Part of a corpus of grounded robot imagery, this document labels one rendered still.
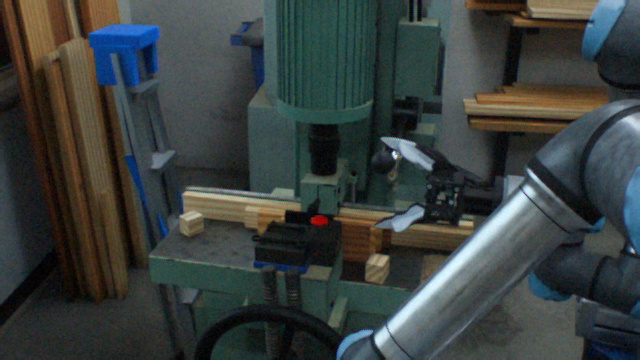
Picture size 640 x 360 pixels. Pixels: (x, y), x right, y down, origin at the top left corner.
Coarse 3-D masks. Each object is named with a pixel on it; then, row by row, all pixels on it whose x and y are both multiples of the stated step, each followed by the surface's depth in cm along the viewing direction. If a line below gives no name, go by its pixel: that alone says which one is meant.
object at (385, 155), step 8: (408, 96) 138; (400, 104) 132; (408, 104) 131; (416, 104) 131; (392, 112) 131; (400, 112) 131; (408, 112) 131; (416, 112) 131; (392, 120) 132; (400, 120) 125; (408, 120) 131; (416, 120) 131; (400, 128) 119; (408, 128) 132; (416, 128) 132; (392, 136) 112; (384, 152) 97; (376, 160) 97; (384, 160) 96; (392, 160) 97; (376, 168) 97; (384, 168) 97; (392, 168) 97
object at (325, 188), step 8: (344, 160) 133; (344, 168) 130; (304, 176) 126; (312, 176) 126; (320, 176) 126; (328, 176) 126; (336, 176) 126; (344, 176) 130; (304, 184) 123; (312, 184) 123; (320, 184) 123; (328, 184) 123; (336, 184) 123; (344, 184) 131; (304, 192) 124; (312, 192) 124; (320, 192) 123; (328, 192) 123; (336, 192) 123; (344, 192) 133; (304, 200) 125; (312, 200) 124; (320, 200) 124; (328, 200) 124; (336, 200) 124; (304, 208) 126; (320, 208) 125; (328, 208) 124; (336, 208) 125
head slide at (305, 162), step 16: (304, 128) 134; (352, 128) 131; (368, 128) 132; (304, 144) 135; (352, 144) 133; (368, 144) 135; (304, 160) 136; (352, 160) 134; (368, 160) 137; (368, 176) 140
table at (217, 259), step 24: (168, 240) 129; (192, 240) 130; (216, 240) 130; (240, 240) 130; (168, 264) 123; (192, 264) 122; (216, 264) 121; (240, 264) 121; (360, 264) 122; (408, 264) 122; (216, 288) 123; (240, 288) 122; (360, 288) 116; (384, 288) 115; (408, 288) 115; (336, 312) 113; (384, 312) 117; (312, 336) 111
